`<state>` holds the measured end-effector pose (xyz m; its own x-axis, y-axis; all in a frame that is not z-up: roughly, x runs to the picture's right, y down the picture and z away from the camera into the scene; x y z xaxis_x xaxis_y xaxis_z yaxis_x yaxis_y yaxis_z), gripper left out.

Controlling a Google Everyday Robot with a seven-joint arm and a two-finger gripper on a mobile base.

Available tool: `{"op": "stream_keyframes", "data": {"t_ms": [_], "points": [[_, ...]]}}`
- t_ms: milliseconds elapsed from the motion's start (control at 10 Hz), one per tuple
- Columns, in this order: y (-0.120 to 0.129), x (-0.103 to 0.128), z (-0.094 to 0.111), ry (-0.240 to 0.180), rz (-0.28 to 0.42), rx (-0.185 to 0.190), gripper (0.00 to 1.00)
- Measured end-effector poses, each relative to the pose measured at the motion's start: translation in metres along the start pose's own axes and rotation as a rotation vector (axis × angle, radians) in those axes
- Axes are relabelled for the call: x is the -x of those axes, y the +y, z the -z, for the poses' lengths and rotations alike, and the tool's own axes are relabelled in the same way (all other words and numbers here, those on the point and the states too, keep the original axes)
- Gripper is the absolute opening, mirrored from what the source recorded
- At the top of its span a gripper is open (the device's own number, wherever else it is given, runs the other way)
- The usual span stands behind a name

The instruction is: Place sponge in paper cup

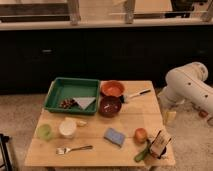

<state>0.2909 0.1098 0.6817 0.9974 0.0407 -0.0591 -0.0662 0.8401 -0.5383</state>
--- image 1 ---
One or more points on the blue sponge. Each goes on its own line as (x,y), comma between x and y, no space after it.
(114,136)

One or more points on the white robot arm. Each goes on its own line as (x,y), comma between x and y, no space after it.
(187,82)

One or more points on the white paper cup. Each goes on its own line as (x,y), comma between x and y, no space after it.
(68,128)

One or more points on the green plastic cup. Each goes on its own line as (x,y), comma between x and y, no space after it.
(44,132)

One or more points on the orange bowl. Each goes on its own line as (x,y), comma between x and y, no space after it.
(112,88)

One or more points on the dark red bowl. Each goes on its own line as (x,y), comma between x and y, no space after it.
(109,106)

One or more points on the grey folded cloth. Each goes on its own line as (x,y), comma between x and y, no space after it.
(84,102)

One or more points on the green plastic tray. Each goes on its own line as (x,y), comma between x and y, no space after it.
(63,88)

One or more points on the yellow banana piece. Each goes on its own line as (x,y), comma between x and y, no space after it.
(79,122)

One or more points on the wooden table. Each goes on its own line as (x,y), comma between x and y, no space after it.
(142,111)

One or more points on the orange red apple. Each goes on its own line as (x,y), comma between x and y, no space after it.
(140,135)

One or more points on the yellow block on floor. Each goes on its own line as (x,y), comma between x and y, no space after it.
(170,116)

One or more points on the small cardboard box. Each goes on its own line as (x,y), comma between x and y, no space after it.
(159,144)

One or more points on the green cucumber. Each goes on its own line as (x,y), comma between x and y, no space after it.
(141,155)

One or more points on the silver fork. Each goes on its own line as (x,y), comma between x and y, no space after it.
(65,150)

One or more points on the black stand at left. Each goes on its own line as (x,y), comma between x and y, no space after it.
(7,163)

